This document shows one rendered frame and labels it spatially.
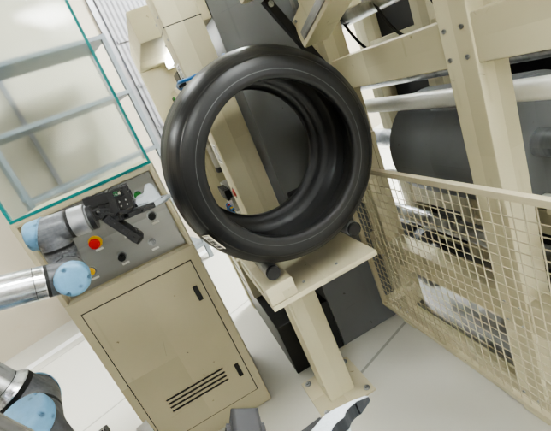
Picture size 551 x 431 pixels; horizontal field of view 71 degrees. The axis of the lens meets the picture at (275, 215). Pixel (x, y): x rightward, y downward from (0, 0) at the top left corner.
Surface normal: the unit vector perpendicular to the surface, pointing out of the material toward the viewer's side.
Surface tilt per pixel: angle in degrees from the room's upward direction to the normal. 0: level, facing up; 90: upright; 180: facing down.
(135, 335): 90
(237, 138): 90
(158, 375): 90
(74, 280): 90
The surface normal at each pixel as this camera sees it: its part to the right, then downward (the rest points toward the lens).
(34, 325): 0.60, 0.04
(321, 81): 0.39, 0.04
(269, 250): 0.29, 0.38
